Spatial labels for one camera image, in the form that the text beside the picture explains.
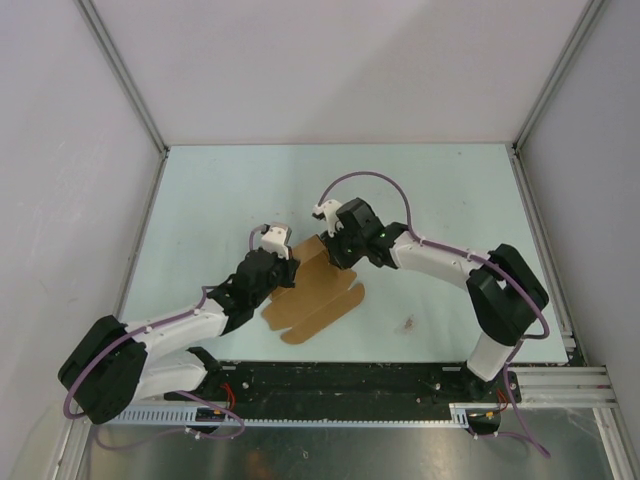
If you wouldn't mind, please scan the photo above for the brown cardboard box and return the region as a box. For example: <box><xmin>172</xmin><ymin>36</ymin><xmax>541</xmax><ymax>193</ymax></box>
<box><xmin>262</xmin><ymin>235</ymin><xmax>366</xmax><ymax>345</ymax></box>

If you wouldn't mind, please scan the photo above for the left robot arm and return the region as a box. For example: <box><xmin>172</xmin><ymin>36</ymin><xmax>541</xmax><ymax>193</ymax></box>
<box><xmin>58</xmin><ymin>248</ymin><xmax>300</xmax><ymax>425</ymax></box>

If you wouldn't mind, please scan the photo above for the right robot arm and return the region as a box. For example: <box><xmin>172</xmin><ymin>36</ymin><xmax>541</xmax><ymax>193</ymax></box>
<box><xmin>312</xmin><ymin>198</ymin><xmax>549</xmax><ymax>401</ymax></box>

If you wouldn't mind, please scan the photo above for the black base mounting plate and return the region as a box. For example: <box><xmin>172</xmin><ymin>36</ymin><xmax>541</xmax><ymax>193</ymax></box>
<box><xmin>193</xmin><ymin>361</ymin><xmax>521</xmax><ymax>420</ymax></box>

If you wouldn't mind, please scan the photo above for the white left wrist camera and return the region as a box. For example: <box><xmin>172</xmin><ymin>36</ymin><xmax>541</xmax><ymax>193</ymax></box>
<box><xmin>259</xmin><ymin>223</ymin><xmax>292</xmax><ymax>260</ymax></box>

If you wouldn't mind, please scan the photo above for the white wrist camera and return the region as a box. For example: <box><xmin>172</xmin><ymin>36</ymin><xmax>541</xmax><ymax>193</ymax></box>
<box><xmin>259</xmin><ymin>223</ymin><xmax>292</xmax><ymax>260</ymax></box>
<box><xmin>312</xmin><ymin>199</ymin><xmax>343</xmax><ymax>237</ymax></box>

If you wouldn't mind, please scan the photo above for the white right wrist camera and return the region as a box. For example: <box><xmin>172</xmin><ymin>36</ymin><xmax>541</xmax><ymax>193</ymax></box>
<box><xmin>312</xmin><ymin>199</ymin><xmax>343</xmax><ymax>237</ymax></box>

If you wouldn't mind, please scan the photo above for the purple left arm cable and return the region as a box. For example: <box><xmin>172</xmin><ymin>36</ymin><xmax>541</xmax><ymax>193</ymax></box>
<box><xmin>62</xmin><ymin>224</ymin><xmax>266</xmax><ymax>450</ymax></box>

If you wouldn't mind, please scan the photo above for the grey slotted cable duct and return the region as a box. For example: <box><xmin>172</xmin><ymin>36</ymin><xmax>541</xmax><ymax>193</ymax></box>
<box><xmin>107</xmin><ymin>403</ymin><xmax>469</xmax><ymax>429</ymax></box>

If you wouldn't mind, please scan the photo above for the aluminium frame rail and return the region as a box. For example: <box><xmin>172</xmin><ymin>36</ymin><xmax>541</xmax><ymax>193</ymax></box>
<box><xmin>507</xmin><ymin>366</ymin><xmax>614</xmax><ymax>403</ymax></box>

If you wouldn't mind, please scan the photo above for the right aluminium corner post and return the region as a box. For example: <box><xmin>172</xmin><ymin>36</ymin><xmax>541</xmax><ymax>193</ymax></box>
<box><xmin>512</xmin><ymin>0</ymin><xmax>610</xmax><ymax>151</ymax></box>

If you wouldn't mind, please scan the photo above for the aluminium corner post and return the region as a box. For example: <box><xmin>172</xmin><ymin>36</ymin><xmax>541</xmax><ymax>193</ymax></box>
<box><xmin>74</xmin><ymin>0</ymin><xmax>168</xmax><ymax>155</ymax></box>
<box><xmin>512</xmin><ymin>0</ymin><xmax>610</xmax><ymax>151</ymax></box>

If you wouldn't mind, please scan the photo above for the left aluminium corner post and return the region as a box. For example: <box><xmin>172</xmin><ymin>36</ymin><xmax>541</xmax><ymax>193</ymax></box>
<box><xmin>74</xmin><ymin>0</ymin><xmax>168</xmax><ymax>155</ymax></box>

